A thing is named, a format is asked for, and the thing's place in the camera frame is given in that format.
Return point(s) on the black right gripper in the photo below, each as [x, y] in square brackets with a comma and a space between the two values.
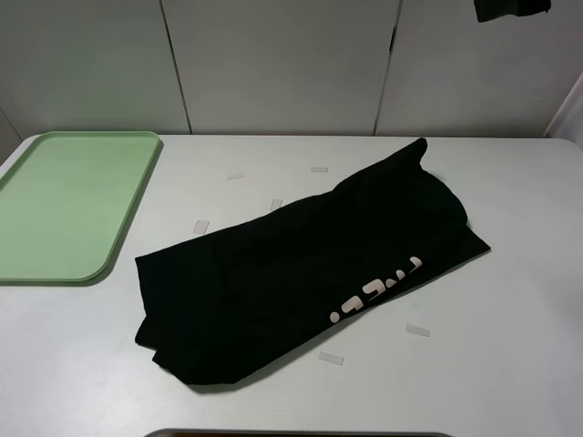
[488, 10]

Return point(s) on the black short sleeve t-shirt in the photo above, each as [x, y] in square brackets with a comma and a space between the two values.
[222, 306]

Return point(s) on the light green plastic tray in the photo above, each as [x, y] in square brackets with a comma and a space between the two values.
[66, 201]

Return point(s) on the clear tape strip centre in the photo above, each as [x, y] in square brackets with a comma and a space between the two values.
[275, 204]

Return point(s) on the clear tape strip front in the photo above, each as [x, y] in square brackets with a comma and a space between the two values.
[331, 358]

